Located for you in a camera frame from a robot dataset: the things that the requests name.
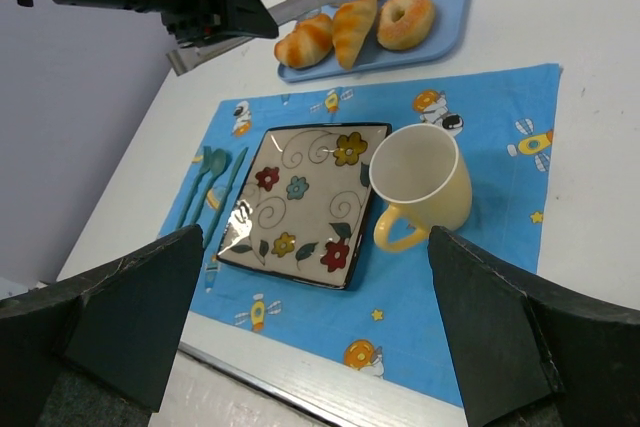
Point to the square floral plate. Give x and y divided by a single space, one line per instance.
301 210

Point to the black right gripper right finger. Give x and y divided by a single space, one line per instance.
527 351

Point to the blue plastic tray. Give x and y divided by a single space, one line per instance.
446 30

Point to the blue cartoon placemat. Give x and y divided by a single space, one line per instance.
386 321

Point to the yellow mug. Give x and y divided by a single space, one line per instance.
419 171

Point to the metal serving tongs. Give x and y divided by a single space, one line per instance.
185 59

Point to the teal plastic fork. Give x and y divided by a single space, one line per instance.
203 170

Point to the teal plastic knife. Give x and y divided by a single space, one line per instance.
215 220

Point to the teal plastic spoon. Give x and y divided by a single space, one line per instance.
218 162

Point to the long striped croissant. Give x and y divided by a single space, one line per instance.
351 25

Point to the round twisted bread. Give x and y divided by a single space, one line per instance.
309 43

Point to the sugared orange donut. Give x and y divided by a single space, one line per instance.
404 24

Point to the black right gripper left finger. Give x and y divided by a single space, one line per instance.
97 349

